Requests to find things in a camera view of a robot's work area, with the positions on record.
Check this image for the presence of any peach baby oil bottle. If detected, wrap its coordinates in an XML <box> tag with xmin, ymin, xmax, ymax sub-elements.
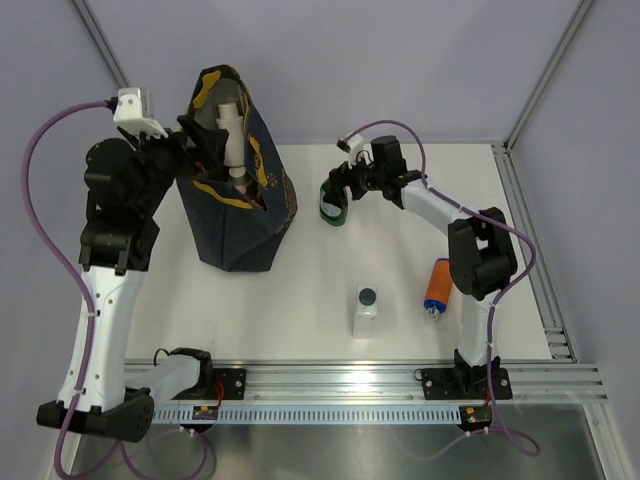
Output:
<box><xmin>236</xmin><ymin>183</ymin><xmax>266</xmax><ymax>210</ymax></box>

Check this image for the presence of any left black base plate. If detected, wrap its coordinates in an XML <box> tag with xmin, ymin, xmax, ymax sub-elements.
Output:
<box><xmin>192</xmin><ymin>368</ymin><xmax>247</xmax><ymax>402</ymax></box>

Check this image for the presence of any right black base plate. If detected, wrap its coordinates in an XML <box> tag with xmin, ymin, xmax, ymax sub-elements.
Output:
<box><xmin>420</xmin><ymin>366</ymin><xmax>513</xmax><ymax>401</ymax></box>

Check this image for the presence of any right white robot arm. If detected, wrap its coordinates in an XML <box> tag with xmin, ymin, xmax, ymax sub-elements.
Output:
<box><xmin>325</xmin><ymin>135</ymin><xmax>518</xmax><ymax>401</ymax></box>

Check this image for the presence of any pale green cylindrical bottle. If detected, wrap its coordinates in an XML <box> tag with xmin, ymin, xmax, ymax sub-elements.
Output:
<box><xmin>228</xmin><ymin>167</ymin><xmax>249</xmax><ymax>186</ymax></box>

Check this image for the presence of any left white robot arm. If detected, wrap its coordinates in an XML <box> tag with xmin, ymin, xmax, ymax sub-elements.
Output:
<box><xmin>36</xmin><ymin>114</ymin><xmax>215</xmax><ymax>442</ymax></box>

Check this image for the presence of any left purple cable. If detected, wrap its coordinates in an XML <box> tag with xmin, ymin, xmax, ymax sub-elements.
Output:
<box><xmin>22</xmin><ymin>99</ymin><xmax>221</xmax><ymax>480</ymax></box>

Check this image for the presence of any green dish soap bottle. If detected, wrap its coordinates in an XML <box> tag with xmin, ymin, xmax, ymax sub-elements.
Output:
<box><xmin>319</xmin><ymin>183</ymin><xmax>348</xmax><ymax>227</ymax></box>

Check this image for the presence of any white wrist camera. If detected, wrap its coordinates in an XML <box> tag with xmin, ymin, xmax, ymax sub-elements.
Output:
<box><xmin>336</xmin><ymin>134</ymin><xmax>365</xmax><ymax>165</ymax></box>
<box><xmin>113</xmin><ymin>87</ymin><xmax>168</xmax><ymax>139</ymax></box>

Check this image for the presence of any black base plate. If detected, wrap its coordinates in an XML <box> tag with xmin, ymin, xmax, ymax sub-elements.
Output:
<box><xmin>420</xmin><ymin>366</ymin><xmax>513</xmax><ymax>401</ymax></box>
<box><xmin>192</xmin><ymin>368</ymin><xmax>247</xmax><ymax>402</ymax></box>

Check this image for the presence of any beige bottle round cap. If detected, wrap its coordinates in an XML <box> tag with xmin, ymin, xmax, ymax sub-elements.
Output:
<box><xmin>216</xmin><ymin>103</ymin><xmax>245</xmax><ymax>168</ymax></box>

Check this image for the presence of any clear bottle black cap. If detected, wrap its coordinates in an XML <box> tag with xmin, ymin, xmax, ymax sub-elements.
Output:
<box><xmin>352</xmin><ymin>284</ymin><xmax>378</xmax><ymax>339</ymax></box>

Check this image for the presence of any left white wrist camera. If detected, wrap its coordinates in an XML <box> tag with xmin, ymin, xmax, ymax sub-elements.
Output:
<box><xmin>113</xmin><ymin>87</ymin><xmax>168</xmax><ymax>139</ymax></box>

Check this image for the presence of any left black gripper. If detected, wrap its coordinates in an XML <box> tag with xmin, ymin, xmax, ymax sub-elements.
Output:
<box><xmin>122</xmin><ymin>114</ymin><xmax>227</xmax><ymax>216</ymax></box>

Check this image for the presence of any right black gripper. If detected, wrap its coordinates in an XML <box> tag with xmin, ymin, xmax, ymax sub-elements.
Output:
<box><xmin>323</xmin><ymin>148</ymin><xmax>385</xmax><ymax>210</ymax></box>

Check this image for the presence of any slotted grey cable duct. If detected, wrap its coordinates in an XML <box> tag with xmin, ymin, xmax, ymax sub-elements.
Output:
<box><xmin>152</xmin><ymin>404</ymin><xmax>461</xmax><ymax>425</ymax></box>

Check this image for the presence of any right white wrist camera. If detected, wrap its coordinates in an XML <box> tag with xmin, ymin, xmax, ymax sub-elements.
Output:
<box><xmin>336</xmin><ymin>134</ymin><xmax>365</xmax><ymax>165</ymax></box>

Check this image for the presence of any orange blue tube bottle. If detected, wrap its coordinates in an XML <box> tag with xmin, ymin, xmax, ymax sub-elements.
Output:
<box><xmin>423</xmin><ymin>258</ymin><xmax>453</xmax><ymax>320</ymax></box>

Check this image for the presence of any aluminium mounting rail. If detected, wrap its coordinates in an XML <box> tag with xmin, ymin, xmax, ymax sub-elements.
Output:
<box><xmin>216</xmin><ymin>360</ymin><xmax>608</xmax><ymax>404</ymax></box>

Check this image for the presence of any dark blue canvas bag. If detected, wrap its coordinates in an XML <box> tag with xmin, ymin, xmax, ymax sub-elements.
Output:
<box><xmin>177</xmin><ymin>64</ymin><xmax>297</xmax><ymax>272</ymax></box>

